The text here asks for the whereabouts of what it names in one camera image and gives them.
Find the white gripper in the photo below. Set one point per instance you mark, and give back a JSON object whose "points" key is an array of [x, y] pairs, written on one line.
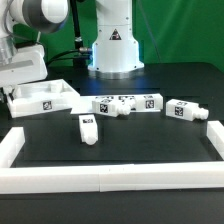
{"points": [[26, 66]]}

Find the white square tabletop part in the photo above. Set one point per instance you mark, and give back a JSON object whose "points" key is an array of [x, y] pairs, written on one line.
{"points": [[42, 97]]}

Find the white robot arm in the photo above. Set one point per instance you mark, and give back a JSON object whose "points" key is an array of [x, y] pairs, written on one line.
{"points": [[115, 52]]}

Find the white tag sheet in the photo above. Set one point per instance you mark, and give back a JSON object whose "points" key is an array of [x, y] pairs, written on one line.
{"points": [[85, 102]]}

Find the black pole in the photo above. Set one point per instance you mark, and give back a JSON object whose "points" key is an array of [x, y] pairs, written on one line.
{"points": [[79, 62]]}

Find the white U-shaped obstacle fence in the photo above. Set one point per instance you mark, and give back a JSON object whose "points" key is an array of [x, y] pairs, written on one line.
{"points": [[191, 175]]}

